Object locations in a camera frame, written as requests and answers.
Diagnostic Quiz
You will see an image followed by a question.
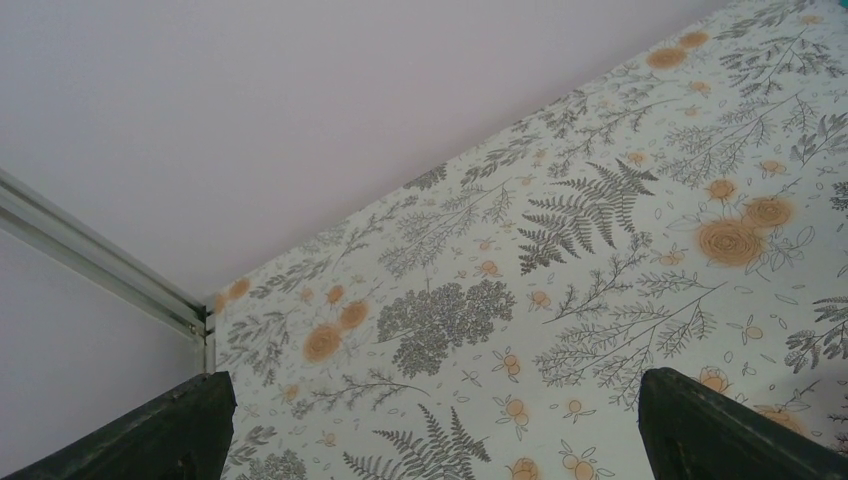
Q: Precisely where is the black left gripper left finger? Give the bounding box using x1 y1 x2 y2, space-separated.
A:
7 372 237 479

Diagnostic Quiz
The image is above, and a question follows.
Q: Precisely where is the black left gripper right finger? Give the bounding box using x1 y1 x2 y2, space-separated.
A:
638 368 847 480

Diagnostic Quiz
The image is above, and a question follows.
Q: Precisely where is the floral patterned table mat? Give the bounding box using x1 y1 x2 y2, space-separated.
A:
215 1 847 479

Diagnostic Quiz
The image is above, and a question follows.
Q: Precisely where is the aluminium corner frame post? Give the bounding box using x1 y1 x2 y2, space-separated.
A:
1 170 216 373

